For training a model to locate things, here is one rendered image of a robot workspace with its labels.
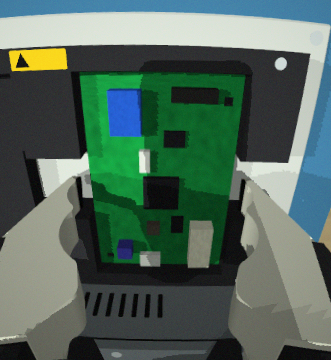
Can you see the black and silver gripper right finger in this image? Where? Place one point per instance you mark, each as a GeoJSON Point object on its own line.
{"type": "Point", "coordinates": [281, 303]}

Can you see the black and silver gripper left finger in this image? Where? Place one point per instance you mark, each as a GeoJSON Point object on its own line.
{"type": "Point", "coordinates": [42, 306]}

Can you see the green circuit board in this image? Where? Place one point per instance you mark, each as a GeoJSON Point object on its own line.
{"type": "Point", "coordinates": [161, 149]}

